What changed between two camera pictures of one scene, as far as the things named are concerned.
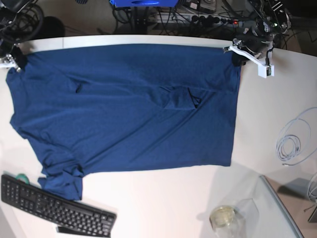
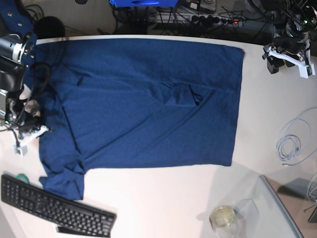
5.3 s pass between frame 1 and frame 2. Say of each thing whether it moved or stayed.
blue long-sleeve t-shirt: stayed
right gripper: moved
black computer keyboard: stayed
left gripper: moved
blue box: stayed
